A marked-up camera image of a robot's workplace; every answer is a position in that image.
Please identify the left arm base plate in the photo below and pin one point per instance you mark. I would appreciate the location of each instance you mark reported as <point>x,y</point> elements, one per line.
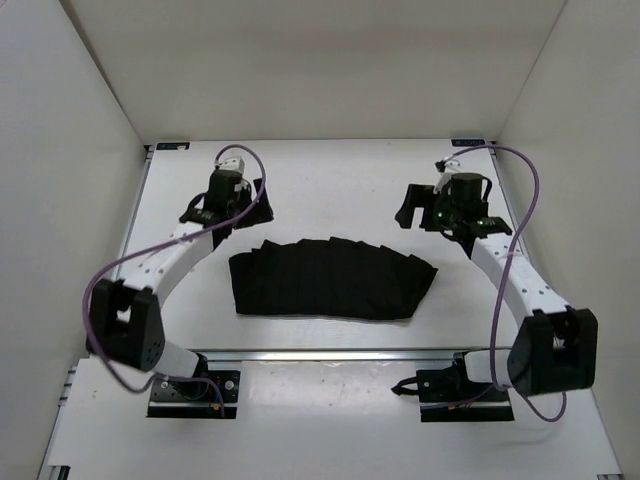
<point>198,400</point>

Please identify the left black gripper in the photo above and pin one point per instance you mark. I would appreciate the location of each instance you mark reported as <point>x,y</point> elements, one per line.
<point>261,212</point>

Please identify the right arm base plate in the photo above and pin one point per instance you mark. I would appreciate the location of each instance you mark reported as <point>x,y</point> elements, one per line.
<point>447,395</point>

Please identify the aluminium table rail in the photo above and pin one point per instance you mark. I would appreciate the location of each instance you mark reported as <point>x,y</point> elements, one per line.
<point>329,355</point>

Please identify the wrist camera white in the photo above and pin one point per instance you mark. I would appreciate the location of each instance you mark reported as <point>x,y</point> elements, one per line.
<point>447,167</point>
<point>232,164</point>

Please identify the blue table label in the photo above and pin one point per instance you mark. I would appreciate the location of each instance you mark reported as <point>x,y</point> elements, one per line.
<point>172,146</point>
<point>467,142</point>

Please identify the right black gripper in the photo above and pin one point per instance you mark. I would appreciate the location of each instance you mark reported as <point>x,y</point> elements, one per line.
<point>421,197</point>

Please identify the black pleated skirt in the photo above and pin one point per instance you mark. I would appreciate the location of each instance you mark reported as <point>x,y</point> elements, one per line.
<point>329,278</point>

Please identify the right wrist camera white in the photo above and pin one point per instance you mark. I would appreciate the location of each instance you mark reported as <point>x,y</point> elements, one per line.
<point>447,167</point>

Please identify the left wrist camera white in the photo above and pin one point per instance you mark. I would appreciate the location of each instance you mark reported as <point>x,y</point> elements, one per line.
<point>232,164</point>

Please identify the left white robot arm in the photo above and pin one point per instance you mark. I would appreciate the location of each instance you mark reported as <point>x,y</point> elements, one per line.
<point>125,314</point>

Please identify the right blue table label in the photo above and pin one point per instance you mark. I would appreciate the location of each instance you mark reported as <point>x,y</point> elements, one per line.
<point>467,142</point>

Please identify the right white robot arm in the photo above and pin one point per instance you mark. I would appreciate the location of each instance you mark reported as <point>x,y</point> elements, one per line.
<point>555,347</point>

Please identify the left blue table label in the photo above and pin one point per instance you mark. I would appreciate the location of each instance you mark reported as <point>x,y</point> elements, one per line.
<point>172,146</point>

